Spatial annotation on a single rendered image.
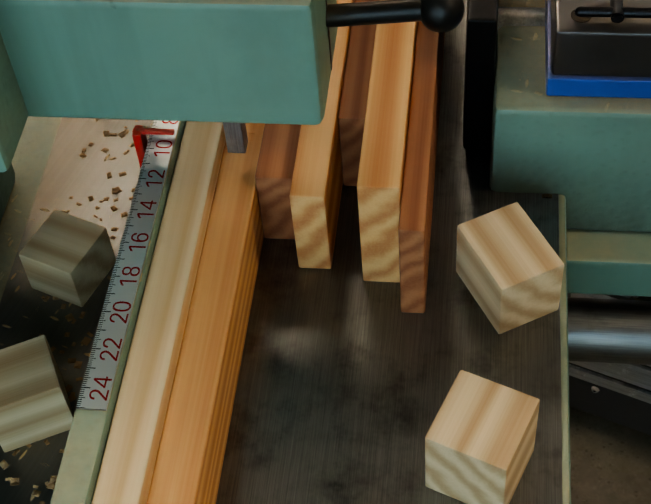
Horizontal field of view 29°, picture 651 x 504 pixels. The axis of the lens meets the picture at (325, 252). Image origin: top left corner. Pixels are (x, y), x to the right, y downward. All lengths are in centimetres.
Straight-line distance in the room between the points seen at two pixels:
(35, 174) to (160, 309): 30
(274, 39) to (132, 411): 17
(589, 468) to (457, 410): 109
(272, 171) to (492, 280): 12
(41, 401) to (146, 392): 16
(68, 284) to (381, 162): 25
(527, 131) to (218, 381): 20
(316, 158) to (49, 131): 31
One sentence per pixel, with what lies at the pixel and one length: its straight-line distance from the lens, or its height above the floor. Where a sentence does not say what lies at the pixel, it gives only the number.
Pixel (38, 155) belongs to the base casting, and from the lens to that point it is 86.
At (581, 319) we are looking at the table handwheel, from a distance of 71.
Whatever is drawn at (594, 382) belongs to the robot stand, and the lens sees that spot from 151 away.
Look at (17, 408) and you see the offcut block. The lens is 69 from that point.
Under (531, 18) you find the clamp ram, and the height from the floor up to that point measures 96.
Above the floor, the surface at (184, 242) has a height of 95.
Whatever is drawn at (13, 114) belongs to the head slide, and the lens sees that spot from 57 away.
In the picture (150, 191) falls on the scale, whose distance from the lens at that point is 61.
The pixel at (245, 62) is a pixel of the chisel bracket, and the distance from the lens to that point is 54.
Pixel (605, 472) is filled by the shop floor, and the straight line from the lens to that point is 162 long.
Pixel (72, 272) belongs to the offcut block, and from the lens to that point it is 75.
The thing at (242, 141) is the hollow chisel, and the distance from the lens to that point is 62.
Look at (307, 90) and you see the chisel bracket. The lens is 54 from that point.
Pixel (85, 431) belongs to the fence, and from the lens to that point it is 53.
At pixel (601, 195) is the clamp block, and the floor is 90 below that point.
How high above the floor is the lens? 139
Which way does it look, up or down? 51 degrees down
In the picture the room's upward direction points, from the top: 6 degrees counter-clockwise
